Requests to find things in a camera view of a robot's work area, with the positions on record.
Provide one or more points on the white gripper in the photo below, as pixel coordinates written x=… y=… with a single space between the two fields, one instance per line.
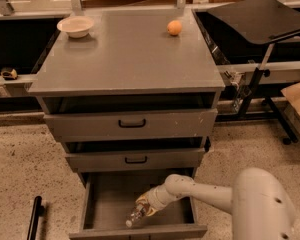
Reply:
x=152 y=199

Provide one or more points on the clear plastic water bottle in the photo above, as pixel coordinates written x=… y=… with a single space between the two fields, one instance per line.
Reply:
x=137 y=213

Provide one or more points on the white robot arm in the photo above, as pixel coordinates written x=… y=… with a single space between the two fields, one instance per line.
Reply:
x=260 y=207

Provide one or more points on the grey bottom drawer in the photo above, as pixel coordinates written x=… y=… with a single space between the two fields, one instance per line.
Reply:
x=110 y=197

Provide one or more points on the grey drawer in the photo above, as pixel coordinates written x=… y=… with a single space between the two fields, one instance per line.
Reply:
x=83 y=127
x=110 y=197
x=134 y=160

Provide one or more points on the grey middle drawer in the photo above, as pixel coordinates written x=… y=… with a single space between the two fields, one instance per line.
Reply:
x=134 y=160

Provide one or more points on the grey top drawer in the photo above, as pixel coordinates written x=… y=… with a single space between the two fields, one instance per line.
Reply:
x=83 y=127

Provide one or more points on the grey drawer cabinet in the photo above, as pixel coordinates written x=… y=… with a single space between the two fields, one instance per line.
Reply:
x=130 y=63

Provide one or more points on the black pole on floor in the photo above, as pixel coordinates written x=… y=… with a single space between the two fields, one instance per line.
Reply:
x=37 y=212

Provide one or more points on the orange fruit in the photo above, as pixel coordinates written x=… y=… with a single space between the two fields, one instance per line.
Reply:
x=174 y=28

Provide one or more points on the tape measure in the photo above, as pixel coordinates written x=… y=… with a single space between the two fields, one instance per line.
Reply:
x=9 y=73

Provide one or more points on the white bowl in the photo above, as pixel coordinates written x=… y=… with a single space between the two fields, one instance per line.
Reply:
x=76 y=26

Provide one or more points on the black stand table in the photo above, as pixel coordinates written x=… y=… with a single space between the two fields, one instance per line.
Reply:
x=260 y=38

